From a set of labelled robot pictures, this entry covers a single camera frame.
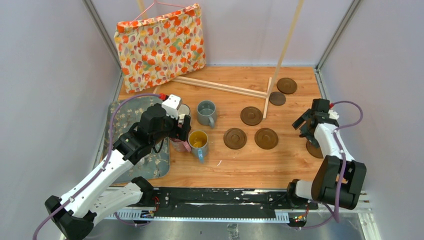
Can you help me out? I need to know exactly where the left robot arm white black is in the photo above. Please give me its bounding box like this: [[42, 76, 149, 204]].
[[45, 99, 191, 240]]

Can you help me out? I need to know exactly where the white grey mug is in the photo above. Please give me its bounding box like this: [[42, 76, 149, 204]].
[[178, 104, 191, 120]]

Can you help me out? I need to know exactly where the blue mug yellow inside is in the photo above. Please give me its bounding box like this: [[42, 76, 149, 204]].
[[188, 130, 209, 164]]

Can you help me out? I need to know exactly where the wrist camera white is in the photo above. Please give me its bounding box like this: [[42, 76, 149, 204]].
[[328, 109, 340, 120], [161, 94, 182, 120]]

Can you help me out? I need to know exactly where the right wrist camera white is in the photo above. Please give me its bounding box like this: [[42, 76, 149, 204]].
[[328, 109, 340, 120]]

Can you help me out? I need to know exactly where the floral orange fabric bag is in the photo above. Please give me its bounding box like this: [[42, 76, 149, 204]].
[[114, 3, 206, 94]]

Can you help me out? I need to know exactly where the pink mug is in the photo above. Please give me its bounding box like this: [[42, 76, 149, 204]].
[[169, 138, 192, 153]]

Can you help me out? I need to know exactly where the floral grey tray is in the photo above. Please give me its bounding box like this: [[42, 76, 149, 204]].
[[101, 96, 170, 184]]

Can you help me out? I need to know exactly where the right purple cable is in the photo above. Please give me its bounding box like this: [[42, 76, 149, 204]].
[[288, 100, 364, 231]]

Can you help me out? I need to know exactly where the small dark brown coaster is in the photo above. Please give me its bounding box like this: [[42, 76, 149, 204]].
[[268, 91, 286, 106]]

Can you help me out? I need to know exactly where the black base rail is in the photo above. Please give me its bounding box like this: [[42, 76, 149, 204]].
[[108, 187, 318, 224]]

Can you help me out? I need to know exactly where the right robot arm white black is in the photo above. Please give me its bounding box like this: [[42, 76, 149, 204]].
[[285, 98, 367, 210]]

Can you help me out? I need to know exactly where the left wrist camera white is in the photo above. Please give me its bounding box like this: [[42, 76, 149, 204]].
[[161, 94, 182, 120]]

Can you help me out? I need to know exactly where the pink wire hanger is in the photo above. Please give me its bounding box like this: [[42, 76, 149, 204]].
[[130, 0, 188, 22]]

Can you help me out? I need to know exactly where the wooden rack frame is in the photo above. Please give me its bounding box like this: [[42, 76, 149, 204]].
[[137, 0, 305, 120]]

